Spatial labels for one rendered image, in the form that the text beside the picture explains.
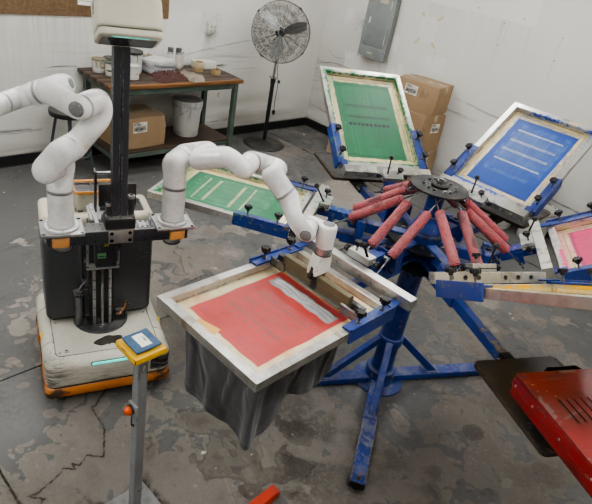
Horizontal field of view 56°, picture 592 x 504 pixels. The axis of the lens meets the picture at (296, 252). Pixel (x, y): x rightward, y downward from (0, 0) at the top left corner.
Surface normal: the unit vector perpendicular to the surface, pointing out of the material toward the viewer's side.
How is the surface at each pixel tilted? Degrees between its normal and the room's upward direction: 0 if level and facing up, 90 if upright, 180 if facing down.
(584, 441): 0
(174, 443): 0
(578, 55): 90
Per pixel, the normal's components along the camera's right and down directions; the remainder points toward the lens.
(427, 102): -0.59, 0.32
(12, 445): 0.17, -0.85
